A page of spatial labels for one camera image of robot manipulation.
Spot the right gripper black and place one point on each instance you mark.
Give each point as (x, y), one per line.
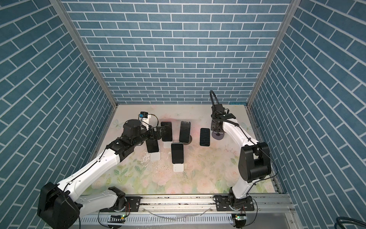
(213, 127)

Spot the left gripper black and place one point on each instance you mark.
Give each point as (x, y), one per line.
(158, 136)

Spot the black phone cracked screen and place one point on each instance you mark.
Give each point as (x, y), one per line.
(204, 137)

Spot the black phone teal edge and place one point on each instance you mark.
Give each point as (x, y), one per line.
(177, 153)

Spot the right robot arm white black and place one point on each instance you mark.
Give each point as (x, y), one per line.
(254, 161)

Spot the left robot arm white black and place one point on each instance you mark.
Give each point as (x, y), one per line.
(61, 205)

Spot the black phone far left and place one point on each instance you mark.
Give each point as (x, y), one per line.
(152, 146)

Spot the black phone pink edge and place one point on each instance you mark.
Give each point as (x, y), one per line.
(167, 132)

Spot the white stand back middle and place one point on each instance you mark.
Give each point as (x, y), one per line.
(167, 145)

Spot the white stand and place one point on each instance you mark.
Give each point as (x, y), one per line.
(155, 156)
(167, 145)
(178, 168)

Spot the white stand far left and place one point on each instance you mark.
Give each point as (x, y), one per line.
(155, 156)

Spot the black phone on round stand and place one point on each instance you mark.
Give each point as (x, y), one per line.
(185, 128)

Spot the dark round phone stand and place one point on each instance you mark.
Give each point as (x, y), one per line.
(189, 142)

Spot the white stand front middle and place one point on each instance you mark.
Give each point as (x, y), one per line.
(178, 168)

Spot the left controller board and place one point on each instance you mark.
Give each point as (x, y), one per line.
(116, 221)

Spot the controller board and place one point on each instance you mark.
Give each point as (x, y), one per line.
(239, 220)
(116, 221)

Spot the right controller board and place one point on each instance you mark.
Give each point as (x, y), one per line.
(239, 220)

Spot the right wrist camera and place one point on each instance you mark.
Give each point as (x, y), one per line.
(218, 109)

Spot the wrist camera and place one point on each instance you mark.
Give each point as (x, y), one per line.
(218, 109)
(143, 116)

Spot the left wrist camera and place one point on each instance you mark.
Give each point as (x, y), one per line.
(143, 116)

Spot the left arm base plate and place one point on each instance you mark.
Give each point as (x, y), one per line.
(134, 203)

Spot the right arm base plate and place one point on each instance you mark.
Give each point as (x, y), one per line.
(221, 202)

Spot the white vented cable duct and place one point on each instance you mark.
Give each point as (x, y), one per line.
(165, 219)

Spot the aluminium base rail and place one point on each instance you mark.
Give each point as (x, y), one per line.
(271, 211)

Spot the right aluminium corner post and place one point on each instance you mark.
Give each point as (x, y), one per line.
(277, 41)

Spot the aluminium corner post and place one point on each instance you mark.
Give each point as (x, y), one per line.
(277, 41)
(70, 27)

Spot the left aluminium corner post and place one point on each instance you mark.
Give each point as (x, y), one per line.
(70, 27)

